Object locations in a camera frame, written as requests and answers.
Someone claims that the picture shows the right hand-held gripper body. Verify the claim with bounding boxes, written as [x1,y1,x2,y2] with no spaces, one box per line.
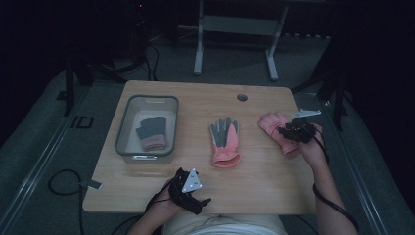
[287,108,323,144]

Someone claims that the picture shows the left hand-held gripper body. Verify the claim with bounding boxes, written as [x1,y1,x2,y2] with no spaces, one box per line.
[167,166,204,215]

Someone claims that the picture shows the pink ski glove with print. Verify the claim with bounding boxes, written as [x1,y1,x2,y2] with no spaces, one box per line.
[257,112,300,156]

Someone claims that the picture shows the grey plastic bin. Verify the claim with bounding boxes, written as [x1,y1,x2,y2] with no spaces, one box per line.
[114,94,180,165]

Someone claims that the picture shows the pink ski glove grey palm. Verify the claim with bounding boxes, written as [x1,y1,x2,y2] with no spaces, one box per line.
[208,116,242,169]

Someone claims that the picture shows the person's right hand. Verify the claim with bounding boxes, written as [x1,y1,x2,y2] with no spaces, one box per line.
[297,122,328,169]

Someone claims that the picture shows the person's left hand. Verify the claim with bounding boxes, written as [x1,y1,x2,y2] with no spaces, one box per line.
[146,187,184,224]

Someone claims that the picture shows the person's light clothed torso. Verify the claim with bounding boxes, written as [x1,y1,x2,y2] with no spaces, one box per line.
[161,213,289,235]

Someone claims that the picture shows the black tripod stand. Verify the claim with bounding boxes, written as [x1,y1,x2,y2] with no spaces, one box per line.
[291,33,358,132]
[56,0,149,118]

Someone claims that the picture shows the white metal stand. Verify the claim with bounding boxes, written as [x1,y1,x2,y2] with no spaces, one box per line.
[177,0,291,82]

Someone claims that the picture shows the left hand-held gripper cable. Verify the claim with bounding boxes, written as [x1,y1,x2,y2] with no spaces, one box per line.
[110,179,175,235]

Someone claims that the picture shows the hand-held gripper cable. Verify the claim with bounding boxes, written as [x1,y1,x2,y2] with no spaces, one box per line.
[311,128,360,233]
[110,179,175,235]

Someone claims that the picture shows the right hand-held gripper cable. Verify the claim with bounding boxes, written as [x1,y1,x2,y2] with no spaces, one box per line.
[311,128,360,233]

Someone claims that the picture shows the metal floor rail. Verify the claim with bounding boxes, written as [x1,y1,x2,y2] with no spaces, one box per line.
[311,92,391,235]
[0,86,94,231]

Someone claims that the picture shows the black cables behind table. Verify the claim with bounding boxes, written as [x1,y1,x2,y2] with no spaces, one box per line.
[142,40,161,82]

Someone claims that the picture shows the black looped floor cable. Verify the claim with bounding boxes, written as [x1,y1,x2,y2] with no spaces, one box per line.
[47,168,86,235]

